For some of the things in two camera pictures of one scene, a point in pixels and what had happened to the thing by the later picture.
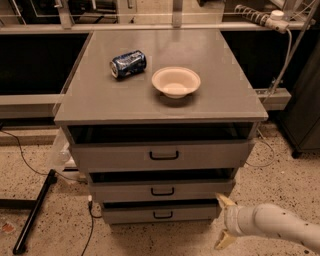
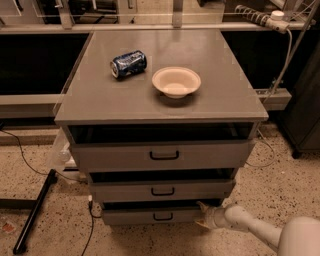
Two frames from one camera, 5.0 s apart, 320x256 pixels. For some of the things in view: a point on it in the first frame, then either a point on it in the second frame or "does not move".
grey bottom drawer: (162, 212) does not move
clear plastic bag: (61, 155) does not move
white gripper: (231, 218) → (214, 217)
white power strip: (274, 20) does not move
